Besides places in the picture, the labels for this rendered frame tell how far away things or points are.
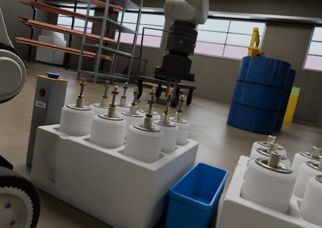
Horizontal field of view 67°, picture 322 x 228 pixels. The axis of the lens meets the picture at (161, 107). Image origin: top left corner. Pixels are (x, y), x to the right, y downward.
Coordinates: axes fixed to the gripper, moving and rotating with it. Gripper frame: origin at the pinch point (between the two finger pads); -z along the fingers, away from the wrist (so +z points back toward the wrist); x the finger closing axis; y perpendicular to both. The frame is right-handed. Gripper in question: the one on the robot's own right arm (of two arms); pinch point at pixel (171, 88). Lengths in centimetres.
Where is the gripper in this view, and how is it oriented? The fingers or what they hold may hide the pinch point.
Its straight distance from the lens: 74.3
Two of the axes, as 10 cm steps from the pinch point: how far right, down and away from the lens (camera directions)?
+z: 2.0, -9.7, -1.2
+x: -9.8, -2.0, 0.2
